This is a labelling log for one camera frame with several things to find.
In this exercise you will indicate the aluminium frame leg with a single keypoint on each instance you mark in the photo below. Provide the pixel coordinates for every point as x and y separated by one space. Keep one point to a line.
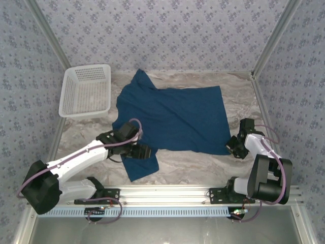
24 230
306 228

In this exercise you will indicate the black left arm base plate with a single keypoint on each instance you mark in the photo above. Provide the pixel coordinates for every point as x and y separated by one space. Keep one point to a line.
111 194

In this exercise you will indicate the blue t-shirt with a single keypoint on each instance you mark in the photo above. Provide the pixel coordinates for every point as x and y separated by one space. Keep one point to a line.
172 119

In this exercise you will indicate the white perforated plastic basket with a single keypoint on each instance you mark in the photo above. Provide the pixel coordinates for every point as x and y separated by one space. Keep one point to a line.
86 94

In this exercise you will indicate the grey metal panel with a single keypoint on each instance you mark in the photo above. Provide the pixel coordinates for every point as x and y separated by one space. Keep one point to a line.
162 231

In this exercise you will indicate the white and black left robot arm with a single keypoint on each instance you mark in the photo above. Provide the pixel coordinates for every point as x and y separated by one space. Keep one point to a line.
76 158

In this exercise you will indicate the aluminium mounting rail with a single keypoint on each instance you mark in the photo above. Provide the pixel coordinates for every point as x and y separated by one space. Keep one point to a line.
162 195

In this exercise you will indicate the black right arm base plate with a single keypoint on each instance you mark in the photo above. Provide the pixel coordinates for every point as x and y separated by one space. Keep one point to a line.
215 195

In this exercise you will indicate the aluminium frame post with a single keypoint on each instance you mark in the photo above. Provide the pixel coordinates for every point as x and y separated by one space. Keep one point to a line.
48 33
276 35

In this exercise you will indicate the small black controller board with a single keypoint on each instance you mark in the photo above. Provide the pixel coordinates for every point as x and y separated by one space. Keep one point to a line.
237 214
94 213

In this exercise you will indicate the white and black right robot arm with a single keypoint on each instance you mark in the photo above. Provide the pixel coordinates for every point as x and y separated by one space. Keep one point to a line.
266 178

